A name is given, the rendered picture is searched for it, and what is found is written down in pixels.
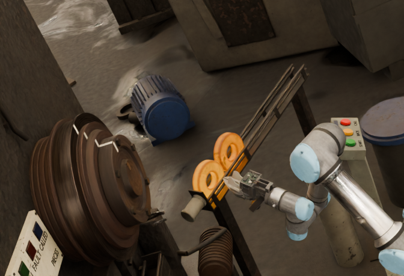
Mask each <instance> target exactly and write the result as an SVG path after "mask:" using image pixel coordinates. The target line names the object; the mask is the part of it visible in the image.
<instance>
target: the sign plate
mask: <svg viewBox="0 0 404 276"><path fill-rule="evenodd" d="M36 223H38V224H39V226H40V227H41V229H42V230H43V234H42V236H41V239H40V240H39V239H38V237H37V235H36V234H35V233H34V228H35V225H36ZM29 242H31V243H32V244H33V246H34V248H35V249H36V250H37V252H36V254H35V257H34V260H33V259H32V258H31V256H30V255H29V254H28V252H27V248H28V245H29ZM62 259H63V254H62V252H61V251H60V249H59V248H58V246H57V244H56V243H55V241H54V240H53V238H52V236H51V235H50V233H49V232H48V230H47V229H46V227H45V226H44V224H43V223H42V221H41V219H40V218H39V216H38V215H37V213H36V211H35V210H32V211H29V212H28V214H27V217H26V220H25V223H24V225H23V228H22V231H21V233H20V236H19V239H18V241H17V244H16V247H15V249H14V252H13V255H12V257H11V260H10V263H9V266H8V268H7V271H6V273H5V276H22V275H21V273H20V272H19V271H20V267H21V265H22V262H24V264H25V265H26V267H27V268H28V269H29V271H30V272H29V275H28V276H58V273H59V270H60V266H61V262H62Z"/></svg>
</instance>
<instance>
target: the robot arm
mask: <svg viewBox="0 0 404 276"><path fill-rule="evenodd" d="M345 144H346V136H345V134H344V132H343V130H342V128H340V127H339V126H337V125H336V124H334V123H322V124H319V125H317V126H316V127H315V128H314V129H313V130H312V131H311V132H310V133H309V134H308V135H307V136H306V137H305V138H304V139H303V140H302V142H301V143H300V144H298V145H297V146H296V147H295V149H294V151H293V152H292V154H291V155H290V166H291V168H292V170H293V172H294V174H295V175H296V176H297V177H298V178H299V179H300V180H302V181H304V182H306V183H309V187H308V192H307V196H306V198H305V197H301V196H298V195H296V194H293V193H291V192H289V191H286V190H284V189H282V188H279V187H275V186H274V183H272V182H270V181H267V180H265V179H262V174H260V173H257V172H255V171H252V170H249V172H247V173H246V175H245V176H244V177H242V176H240V174H239V172H238V171H233V175H232V177H231V176H230V177H224V178H223V181H224V183H225V184H226V185H227V187H228V188H229V189H230V191H231V192H232V193H233V194H234V195H235V196H237V197H239V198H243V199H244V200H245V199H247V200H250V201H251V200H253V201H252V202H251V205H250V207H249V210H250V211H252V212H254V211H255V210H257V209H259V208H260V206H261V204H262V203H263V202H264V201H265V204H267V205H269V206H270V207H273V208H275V209H278V210H280V211H282V212H284V213H286V230H287V235H288V237H289V238H290V239H292V240H294V241H301V240H303V239H305V238H306V236H307V233H308V227H309V226H310V225H311V223H312V222H313V221H314V220H315V219H316V217H317V216H318V215H319V214H320V213H321V211H322V210H323V209H324V208H325V207H326V206H327V205H328V203H329V201H330V199H331V196H330V194H331V195H332V196H333V197H334V198H335V199H336V200H337V201H338V202H339V203H340V204H341V205H342V206H343V207H344V208H345V209H346V210H347V211H348V212H349V213H350V214H351V215H352V216H353V218H354V219H355V220H356V221H357V222H358V223H359V224H360V225H361V226H362V227H363V228H364V229H365V230H366V231H367V232H368V233H369V235H370V236H371V237H372V238H373V239H374V240H375V247H376V248H377V249H378V250H379V251H380V253H379V261H380V263H381V265H382V266H383V267H384V268H386V269H387V270H389V271H391V272H393V273H395V274H399V275H404V220H403V222H395V221H393V220H392V219H391V218H390V217H389V216H388V215H387V214H386V213H385V212H384V211H383V210H382V209H381V207H380V206H379V205H378V204H377V203H376V202H375V201H374V200H373V199H372V198H371V197H370V196H369V195H368V194H367V193H366V192H365V190H363V188H362V187H360V185H359V184H357V182H356V181H354V179H353V178H351V176H350V175H349V174H348V173H347V172H346V171H345V170H344V169H343V167H342V162H343V161H342V160H341V159H340V158H339V157H340V156H341V155H342V154H343V151H344V147H345ZM253 173H256V174H258V176H257V175H255V174H253ZM255 199H256V200H255Z"/></svg>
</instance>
